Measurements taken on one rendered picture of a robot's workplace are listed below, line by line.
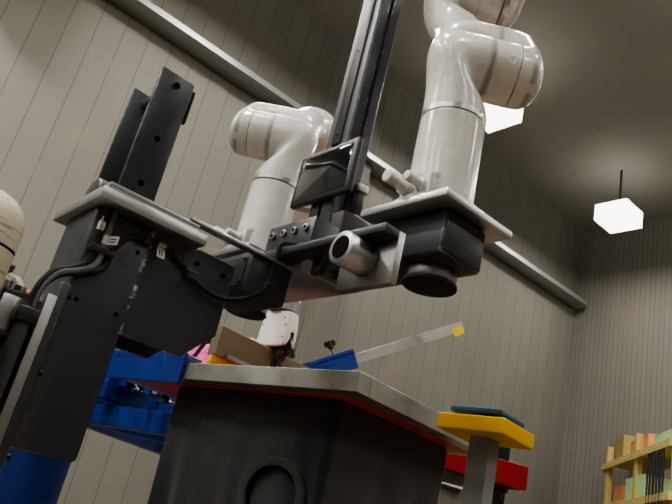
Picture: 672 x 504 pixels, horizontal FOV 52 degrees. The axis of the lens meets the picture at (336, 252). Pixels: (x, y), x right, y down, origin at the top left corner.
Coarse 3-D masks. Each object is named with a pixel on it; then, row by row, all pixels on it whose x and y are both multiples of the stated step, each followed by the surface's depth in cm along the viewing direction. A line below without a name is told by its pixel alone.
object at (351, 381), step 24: (216, 384) 150; (240, 384) 143; (264, 384) 137; (288, 384) 133; (312, 384) 130; (336, 384) 126; (360, 384) 124; (384, 384) 130; (384, 408) 132; (408, 408) 135; (432, 432) 146
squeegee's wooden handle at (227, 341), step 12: (216, 336) 166; (228, 336) 167; (240, 336) 170; (216, 348) 164; (228, 348) 166; (240, 348) 169; (252, 348) 173; (264, 348) 176; (252, 360) 172; (264, 360) 176; (288, 360) 183
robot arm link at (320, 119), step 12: (252, 108) 140; (264, 108) 144; (276, 108) 145; (288, 108) 146; (300, 108) 152; (312, 108) 155; (240, 120) 134; (312, 120) 145; (324, 120) 155; (240, 132) 134; (324, 132) 156; (240, 144) 134; (324, 144) 161
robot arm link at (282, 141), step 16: (256, 112) 135; (256, 128) 133; (272, 128) 133; (288, 128) 133; (304, 128) 134; (256, 144) 134; (272, 144) 133; (288, 144) 132; (304, 144) 133; (272, 160) 131; (288, 160) 131; (256, 176) 131; (272, 176) 129; (288, 176) 130
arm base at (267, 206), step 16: (256, 192) 129; (272, 192) 128; (288, 192) 129; (256, 208) 127; (272, 208) 127; (288, 208) 129; (240, 224) 128; (256, 224) 126; (272, 224) 126; (240, 240) 124; (256, 240) 124
